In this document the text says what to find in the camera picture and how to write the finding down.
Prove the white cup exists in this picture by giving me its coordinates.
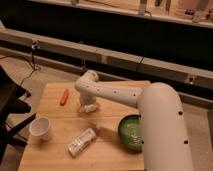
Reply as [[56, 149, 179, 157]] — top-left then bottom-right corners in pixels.
[[29, 117, 52, 141]]

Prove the white plastic bottle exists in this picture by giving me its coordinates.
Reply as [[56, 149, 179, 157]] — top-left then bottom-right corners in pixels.
[[68, 125, 101, 158]]

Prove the black chair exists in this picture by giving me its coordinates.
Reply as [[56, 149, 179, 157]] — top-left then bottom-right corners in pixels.
[[0, 65, 35, 163]]

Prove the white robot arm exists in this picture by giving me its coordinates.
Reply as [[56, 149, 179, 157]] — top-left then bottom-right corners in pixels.
[[75, 70, 194, 171]]

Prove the black floor cable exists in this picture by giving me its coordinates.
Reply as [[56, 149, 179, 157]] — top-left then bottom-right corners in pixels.
[[0, 41, 41, 88]]

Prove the white sponge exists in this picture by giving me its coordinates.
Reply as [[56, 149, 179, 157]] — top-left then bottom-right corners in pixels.
[[84, 104, 98, 113]]

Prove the green ceramic bowl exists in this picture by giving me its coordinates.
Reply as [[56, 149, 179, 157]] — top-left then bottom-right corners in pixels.
[[118, 114, 142, 153]]

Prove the orange carrot toy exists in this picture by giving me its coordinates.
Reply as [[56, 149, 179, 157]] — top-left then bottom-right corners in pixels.
[[60, 89, 69, 106]]

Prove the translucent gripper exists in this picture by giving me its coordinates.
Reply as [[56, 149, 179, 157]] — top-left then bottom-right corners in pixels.
[[77, 93, 100, 113]]

